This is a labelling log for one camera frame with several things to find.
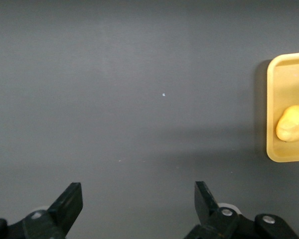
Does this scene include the yellow plastic tray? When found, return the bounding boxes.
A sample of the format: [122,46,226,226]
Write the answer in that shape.
[266,51,299,163]

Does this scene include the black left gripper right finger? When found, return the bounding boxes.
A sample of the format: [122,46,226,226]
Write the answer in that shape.
[183,181,299,239]

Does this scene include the yellow potato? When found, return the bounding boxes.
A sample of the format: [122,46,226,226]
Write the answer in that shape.
[275,105,299,143]

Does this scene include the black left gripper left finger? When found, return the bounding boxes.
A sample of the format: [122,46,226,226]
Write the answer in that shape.
[0,182,84,239]

